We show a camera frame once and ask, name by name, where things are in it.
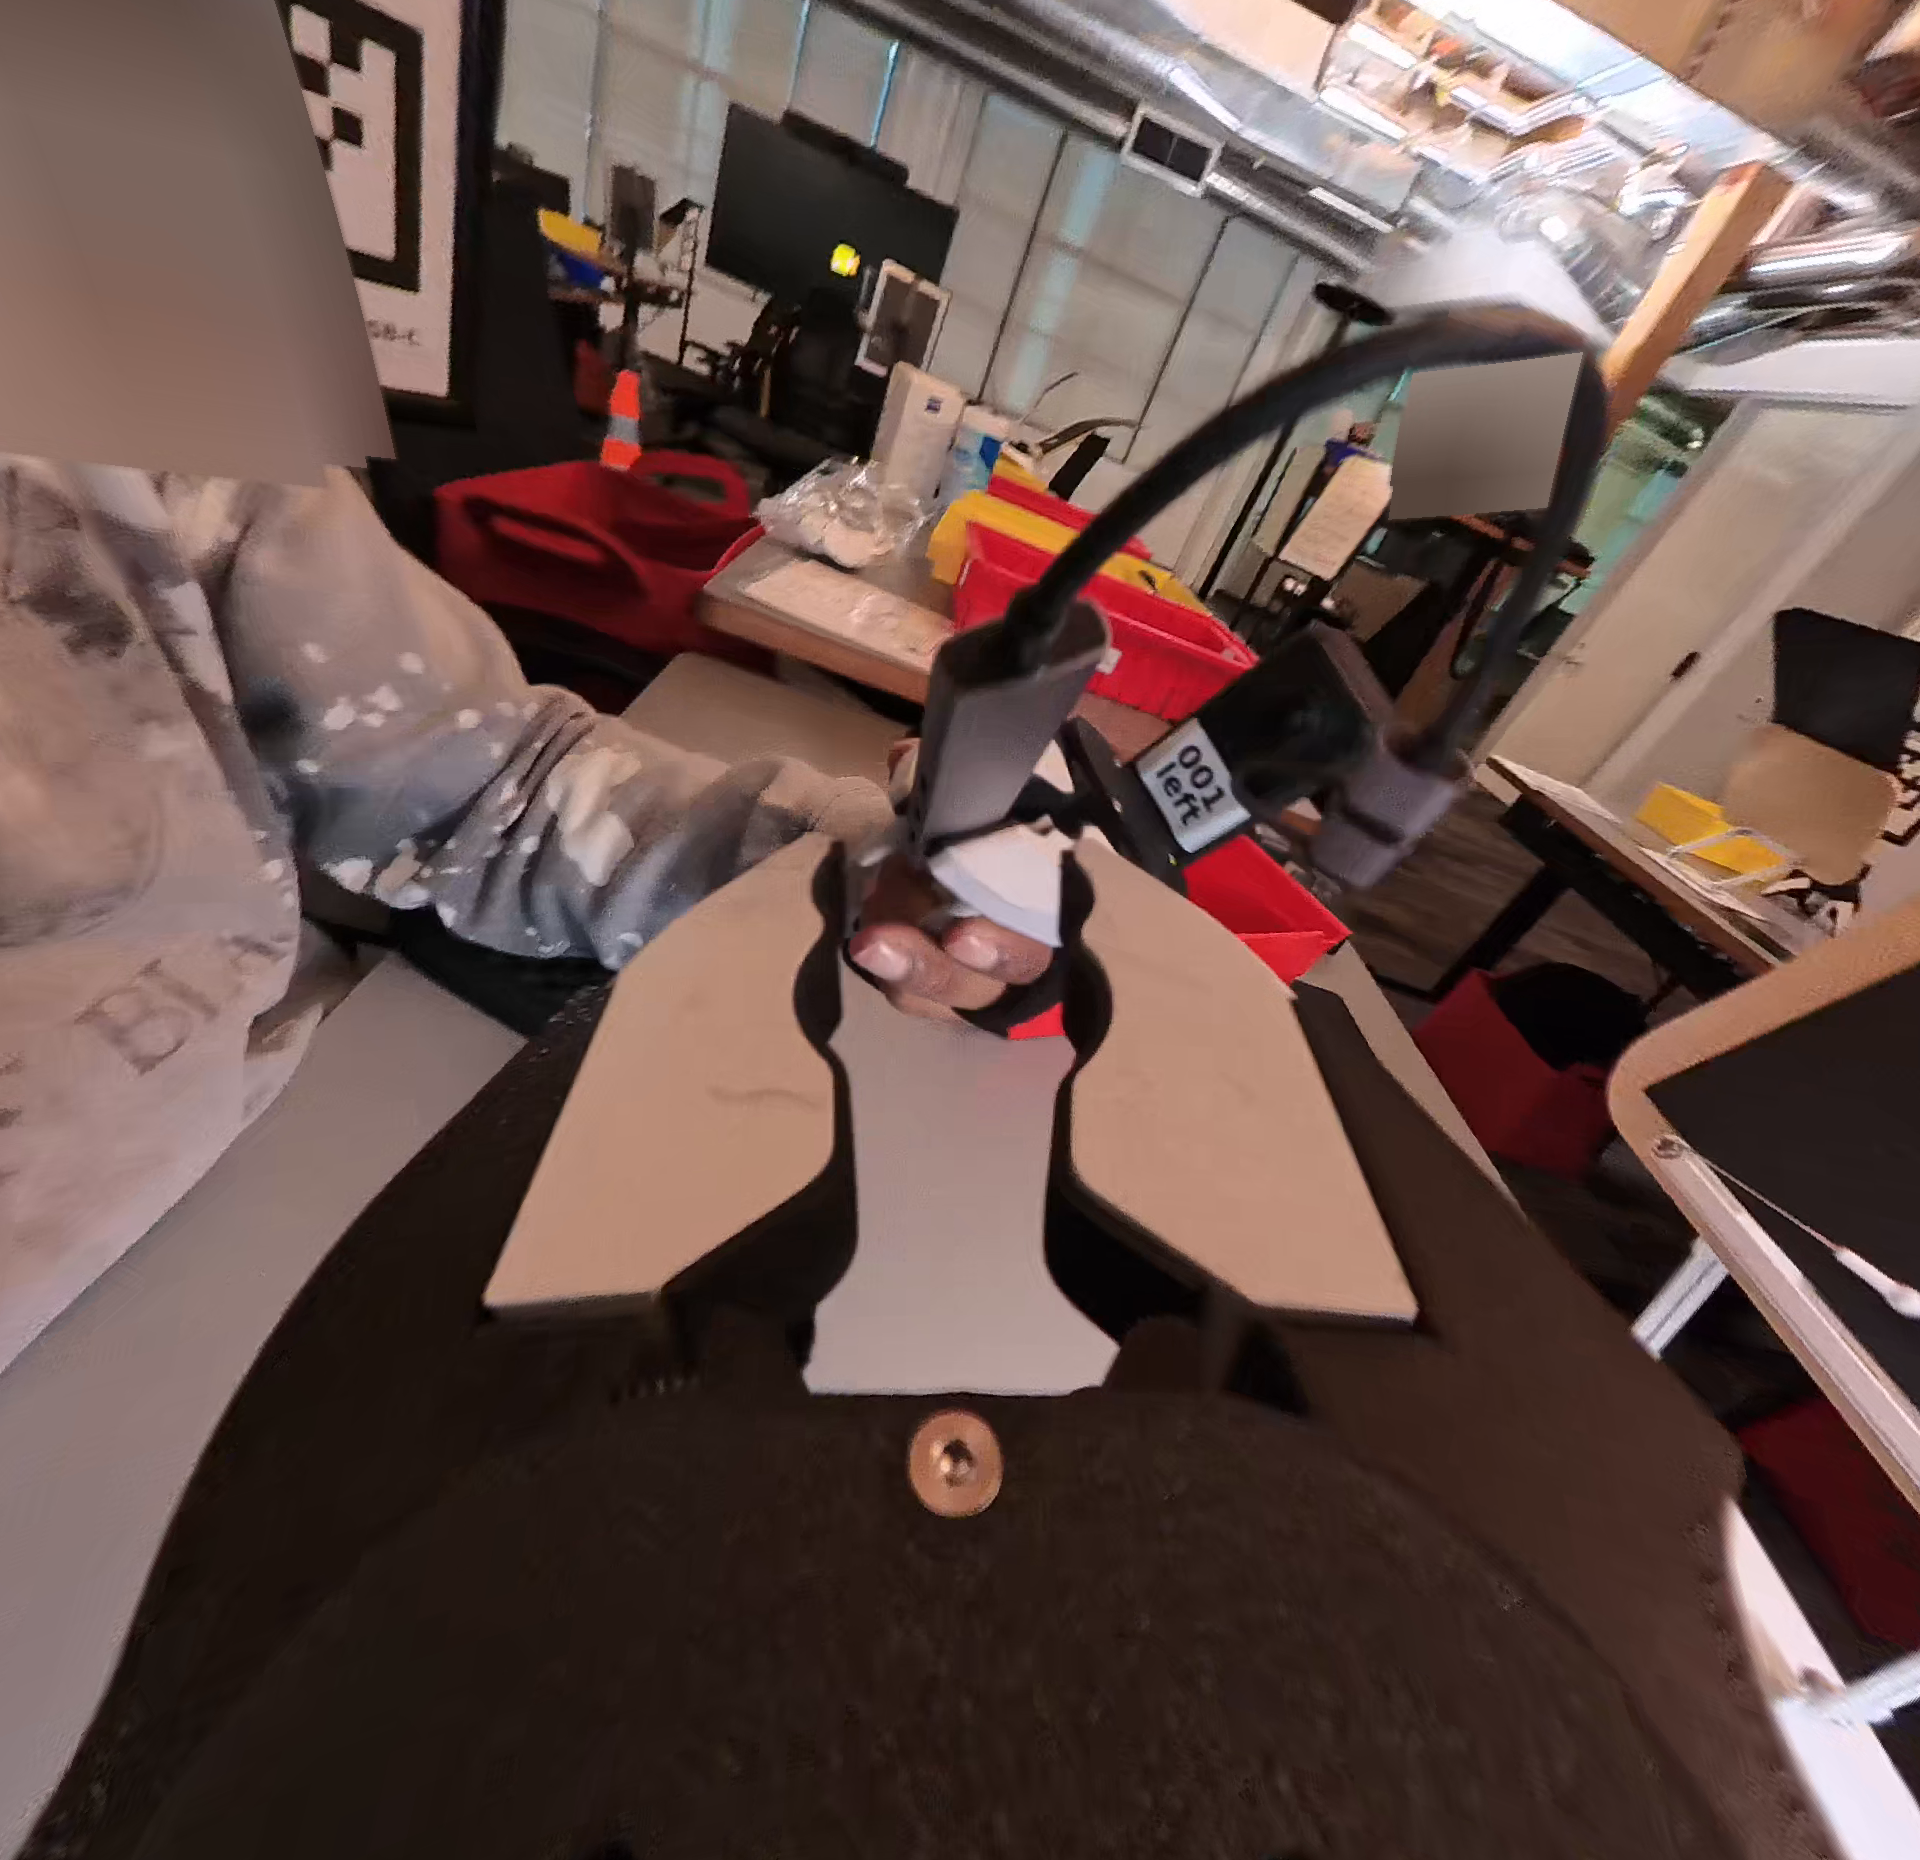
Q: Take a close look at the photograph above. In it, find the black wall monitor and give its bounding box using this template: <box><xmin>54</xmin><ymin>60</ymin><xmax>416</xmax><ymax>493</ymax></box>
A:
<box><xmin>705</xmin><ymin>101</ymin><xmax>963</xmax><ymax>303</ymax></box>

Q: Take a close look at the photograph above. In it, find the wooden edged work table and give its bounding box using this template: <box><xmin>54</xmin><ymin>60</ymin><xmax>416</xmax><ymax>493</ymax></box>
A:
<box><xmin>698</xmin><ymin>534</ymin><xmax>1322</xmax><ymax>840</ymax></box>

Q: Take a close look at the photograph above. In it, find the red floor bag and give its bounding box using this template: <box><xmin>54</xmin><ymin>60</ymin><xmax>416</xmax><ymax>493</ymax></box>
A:
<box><xmin>1415</xmin><ymin>965</ymin><xmax>1653</xmax><ymax>1177</ymax></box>

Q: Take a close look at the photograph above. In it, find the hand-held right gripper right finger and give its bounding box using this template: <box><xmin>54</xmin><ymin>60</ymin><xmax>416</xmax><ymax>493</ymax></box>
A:
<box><xmin>1051</xmin><ymin>836</ymin><xmax>1422</xmax><ymax>1324</ymax></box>

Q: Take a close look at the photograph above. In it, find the person's grey printed sweatshirt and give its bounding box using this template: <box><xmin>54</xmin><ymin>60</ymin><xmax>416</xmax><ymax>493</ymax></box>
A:
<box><xmin>0</xmin><ymin>455</ymin><xmax>528</xmax><ymax>1367</ymax></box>

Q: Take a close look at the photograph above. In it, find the dark-legged side table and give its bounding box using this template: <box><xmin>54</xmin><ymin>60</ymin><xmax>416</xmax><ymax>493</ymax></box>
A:
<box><xmin>1484</xmin><ymin>757</ymin><xmax>1846</xmax><ymax>1001</ymax></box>

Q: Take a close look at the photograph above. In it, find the whiteboard with writing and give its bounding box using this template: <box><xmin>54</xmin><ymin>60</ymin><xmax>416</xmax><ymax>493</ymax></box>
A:
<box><xmin>1279</xmin><ymin>455</ymin><xmax>1397</xmax><ymax>583</ymax></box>

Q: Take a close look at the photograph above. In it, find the white marker poster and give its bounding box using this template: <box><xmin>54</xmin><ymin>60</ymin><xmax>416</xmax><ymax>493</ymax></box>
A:
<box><xmin>258</xmin><ymin>0</ymin><xmax>504</xmax><ymax>413</ymax></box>

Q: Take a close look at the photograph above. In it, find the thick black cable with plugs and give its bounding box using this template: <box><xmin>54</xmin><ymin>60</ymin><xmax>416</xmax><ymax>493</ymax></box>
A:
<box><xmin>898</xmin><ymin>304</ymin><xmax>1614</xmax><ymax>893</ymax></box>

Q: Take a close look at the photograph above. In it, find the white carton box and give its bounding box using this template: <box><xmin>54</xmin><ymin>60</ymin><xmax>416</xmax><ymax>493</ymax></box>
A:
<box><xmin>870</xmin><ymin>360</ymin><xmax>967</xmax><ymax>470</ymax></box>

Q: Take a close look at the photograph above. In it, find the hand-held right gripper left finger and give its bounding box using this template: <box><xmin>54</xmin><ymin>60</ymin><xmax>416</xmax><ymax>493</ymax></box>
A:
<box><xmin>482</xmin><ymin>836</ymin><xmax>864</xmax><ymax>1320</ymax></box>

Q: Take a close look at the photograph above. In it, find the black and tan chair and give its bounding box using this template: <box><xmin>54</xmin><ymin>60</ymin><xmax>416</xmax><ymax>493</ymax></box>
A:
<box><xmin>1768</xmin><ymin>608</ymin><xmax>1920</xmax><ymax>893</ymax></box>

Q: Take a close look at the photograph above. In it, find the wooden-rimmed black board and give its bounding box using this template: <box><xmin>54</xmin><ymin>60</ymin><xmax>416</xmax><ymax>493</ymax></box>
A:
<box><xmin>1608</xmin><ymin>899</ymin><xmax>1920</xmax><ymax>1510</ymax></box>

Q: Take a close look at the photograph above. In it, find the red storage bin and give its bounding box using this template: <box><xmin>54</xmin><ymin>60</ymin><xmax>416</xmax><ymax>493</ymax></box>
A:
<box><xmin>1007</xmin><ymin>826</ymin><xmax>1353</xmax><ymax>1042</ymax></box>
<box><xmin>955</xmin><ymin>522</ymin><xmax>1260</xmax><ymax>721</ymax></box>

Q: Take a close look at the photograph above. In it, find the yellow storage bin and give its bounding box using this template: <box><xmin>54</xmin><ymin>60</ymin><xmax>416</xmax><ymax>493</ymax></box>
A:
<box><xmin>929</xmin><ymin>489</ymin><xmax>1201</xmax><ymax>611</ymax></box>
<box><xmin>1637</xmin><ymin>783</ymin><xmax>1791</xmax><ymax>876</ymax></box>

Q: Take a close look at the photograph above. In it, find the person's left hand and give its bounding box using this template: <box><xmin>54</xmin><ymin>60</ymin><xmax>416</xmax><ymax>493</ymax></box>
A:
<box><xmin>846</xmin><ymin>857</ymin><xmax>1056</xmax><ymax>1025</ymax></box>

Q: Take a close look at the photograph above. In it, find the red tote bag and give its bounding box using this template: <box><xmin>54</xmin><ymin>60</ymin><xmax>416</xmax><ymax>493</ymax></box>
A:
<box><xmin>434</xmin><ymin>453</ymin><xmax>756</xmax><ymax>657</ymax></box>

